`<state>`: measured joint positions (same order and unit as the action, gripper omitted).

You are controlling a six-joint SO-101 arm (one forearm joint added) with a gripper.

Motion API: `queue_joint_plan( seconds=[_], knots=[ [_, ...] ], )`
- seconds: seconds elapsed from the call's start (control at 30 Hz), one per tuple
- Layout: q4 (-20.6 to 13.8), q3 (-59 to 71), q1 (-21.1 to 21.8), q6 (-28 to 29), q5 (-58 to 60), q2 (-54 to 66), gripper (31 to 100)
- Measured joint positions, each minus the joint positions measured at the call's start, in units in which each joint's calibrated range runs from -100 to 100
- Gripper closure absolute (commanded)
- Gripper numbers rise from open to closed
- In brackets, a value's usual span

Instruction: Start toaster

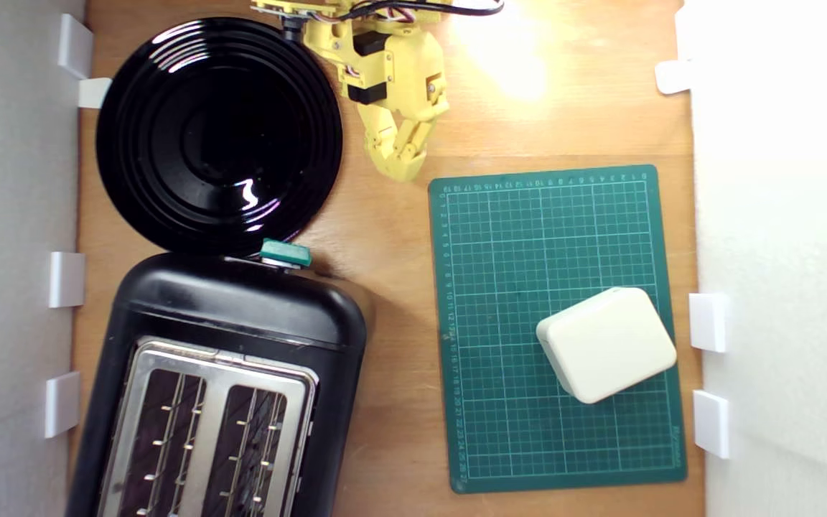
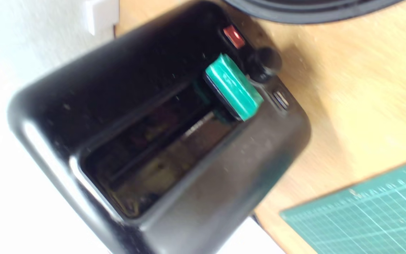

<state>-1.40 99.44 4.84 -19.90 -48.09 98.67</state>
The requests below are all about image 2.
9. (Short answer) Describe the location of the green toaster lever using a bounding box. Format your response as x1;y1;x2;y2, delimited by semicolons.
204;53;264;122

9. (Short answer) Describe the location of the black two-slot toaster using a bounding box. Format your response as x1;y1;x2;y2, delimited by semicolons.
7;0;312;254

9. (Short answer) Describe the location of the black round plate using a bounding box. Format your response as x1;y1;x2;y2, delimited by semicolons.
223;0;405;25

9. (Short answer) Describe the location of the green cutting mat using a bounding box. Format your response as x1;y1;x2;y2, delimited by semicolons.
279;155;406;254

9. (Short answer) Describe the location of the white wall clip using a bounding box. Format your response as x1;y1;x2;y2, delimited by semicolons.
83;0;120;36

